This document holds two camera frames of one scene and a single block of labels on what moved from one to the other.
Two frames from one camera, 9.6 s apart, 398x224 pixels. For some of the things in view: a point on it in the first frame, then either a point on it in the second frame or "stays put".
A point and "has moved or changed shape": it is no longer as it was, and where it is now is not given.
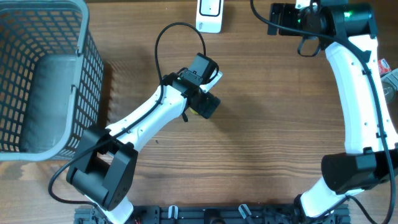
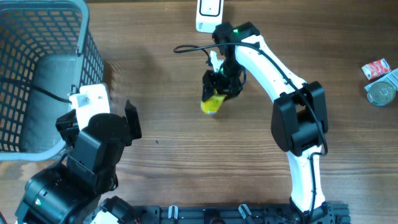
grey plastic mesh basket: x=51 y=79 stays put
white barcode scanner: x=209 y=17 stays put
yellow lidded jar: x=193 y=111 has moved or changed shape
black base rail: x=212 y=214 stays put
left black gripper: x=207 y=105 → x=67 y=125
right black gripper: x=287 y=11 → x=210 y=81
